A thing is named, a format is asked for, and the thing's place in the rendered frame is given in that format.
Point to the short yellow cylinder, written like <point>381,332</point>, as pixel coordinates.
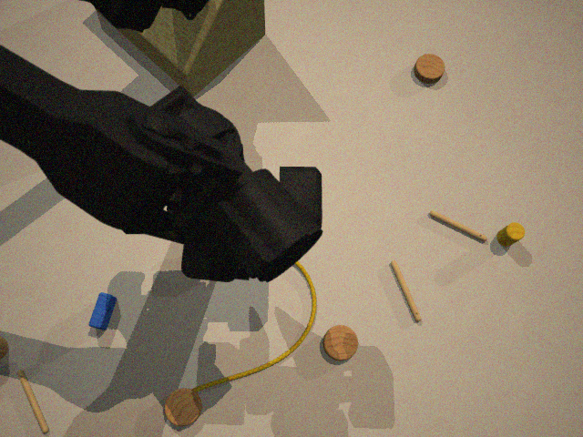
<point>510,234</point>

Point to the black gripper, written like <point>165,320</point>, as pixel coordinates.
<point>303,183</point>

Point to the blue rectangular block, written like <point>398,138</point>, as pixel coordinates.
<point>103,310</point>

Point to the yellow string with wooden stick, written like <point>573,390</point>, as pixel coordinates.
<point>285,354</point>

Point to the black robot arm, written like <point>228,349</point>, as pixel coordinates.
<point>121,161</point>

